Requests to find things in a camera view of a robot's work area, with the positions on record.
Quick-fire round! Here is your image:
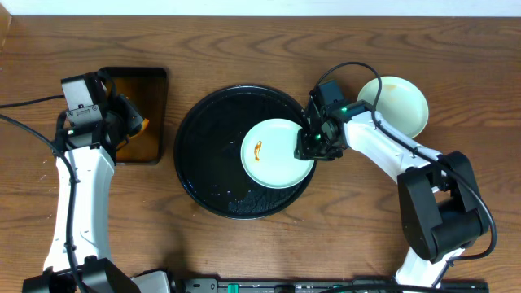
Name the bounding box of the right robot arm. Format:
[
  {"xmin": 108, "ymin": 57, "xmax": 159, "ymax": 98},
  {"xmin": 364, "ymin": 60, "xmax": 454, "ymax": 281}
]
[{"xmin": 295, "ymin": 81, "xmax": 495, "ymax": 289}]

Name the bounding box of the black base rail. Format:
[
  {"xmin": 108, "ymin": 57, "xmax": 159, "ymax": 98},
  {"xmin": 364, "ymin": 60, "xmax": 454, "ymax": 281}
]
[{"xmin": 174, "ymin": 277, "xmax": 489, "ymax": 293}]

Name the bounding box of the black rectangular water tray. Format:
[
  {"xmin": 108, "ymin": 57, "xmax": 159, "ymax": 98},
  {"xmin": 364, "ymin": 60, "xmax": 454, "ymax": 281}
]
[{"xmin": 102, "ymin": 67, "xmax": 169, "ymax": 164}]

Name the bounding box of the light blue plate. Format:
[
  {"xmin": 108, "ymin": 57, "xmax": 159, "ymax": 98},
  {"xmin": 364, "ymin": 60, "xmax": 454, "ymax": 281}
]
[
  {"xmin": 376, "ymin": 76, "xmax": 429, "ymax": 138},
  {"xmin": 239, "ymin": 118, "xmax": 314, "ymax": 189}
]

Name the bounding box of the round black serving tray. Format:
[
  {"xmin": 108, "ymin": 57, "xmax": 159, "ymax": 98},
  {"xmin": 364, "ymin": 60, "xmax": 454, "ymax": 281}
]
[{"xmin": 173, "ymin": 85, "xmax": 312, "ymax": 220}]

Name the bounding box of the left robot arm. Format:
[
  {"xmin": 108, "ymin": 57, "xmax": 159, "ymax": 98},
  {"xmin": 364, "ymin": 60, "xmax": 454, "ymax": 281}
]
[{"xmin": 22, "ymin": 67, "xmax": 171, "ymax": 292}]

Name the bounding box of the orange green scrub sponge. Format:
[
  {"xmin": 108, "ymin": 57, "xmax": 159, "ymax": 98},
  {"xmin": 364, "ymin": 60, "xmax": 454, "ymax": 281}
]
[{"xmin": 128, "ymin": 119, "xmax": 149, "ymax": 139}]

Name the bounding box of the light blue plate top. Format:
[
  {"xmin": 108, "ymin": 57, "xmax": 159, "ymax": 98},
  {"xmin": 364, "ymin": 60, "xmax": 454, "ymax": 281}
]
[{"xmin": 376, "ymin": 76, "xmax": 429, "ymax": 138}]

